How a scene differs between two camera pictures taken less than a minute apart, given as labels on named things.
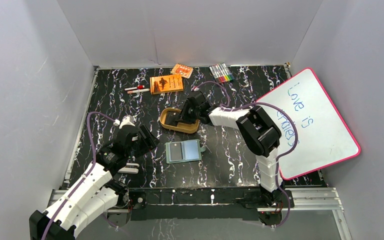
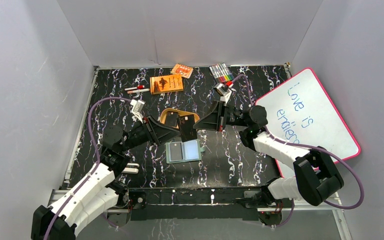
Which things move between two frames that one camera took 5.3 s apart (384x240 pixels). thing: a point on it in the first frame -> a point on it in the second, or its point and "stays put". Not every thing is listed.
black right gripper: [183, 116] -> [214, 119]
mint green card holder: [184, 151] stays put
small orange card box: [185, 71] stays put
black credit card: [176, 151] stays put
